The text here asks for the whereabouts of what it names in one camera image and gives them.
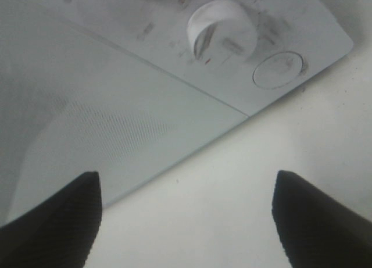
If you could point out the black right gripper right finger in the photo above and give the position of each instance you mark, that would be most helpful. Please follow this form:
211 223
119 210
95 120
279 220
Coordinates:
314 229

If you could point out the white timer knob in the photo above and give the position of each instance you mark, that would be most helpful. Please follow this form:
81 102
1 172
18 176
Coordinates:
221 29

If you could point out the white microwave door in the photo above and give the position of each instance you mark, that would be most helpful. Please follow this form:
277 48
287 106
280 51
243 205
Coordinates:
70 104

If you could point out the round white door-release button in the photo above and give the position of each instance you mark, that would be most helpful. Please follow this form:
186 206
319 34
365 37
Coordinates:
278 70

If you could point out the white microwave oven body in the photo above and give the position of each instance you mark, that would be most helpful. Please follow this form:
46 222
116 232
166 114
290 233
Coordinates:
155 32

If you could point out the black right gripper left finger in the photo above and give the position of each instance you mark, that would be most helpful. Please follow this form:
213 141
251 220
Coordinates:
60 231

